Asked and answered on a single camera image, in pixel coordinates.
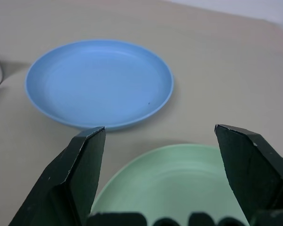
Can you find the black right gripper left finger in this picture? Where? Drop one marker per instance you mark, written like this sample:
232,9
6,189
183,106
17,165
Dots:
61,179

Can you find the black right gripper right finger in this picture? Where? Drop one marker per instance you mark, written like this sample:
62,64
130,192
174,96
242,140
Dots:
252,164

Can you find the green round plate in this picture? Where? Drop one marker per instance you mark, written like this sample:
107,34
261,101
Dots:
167,179

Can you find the blue round plate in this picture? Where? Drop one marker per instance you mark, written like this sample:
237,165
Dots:
96,82

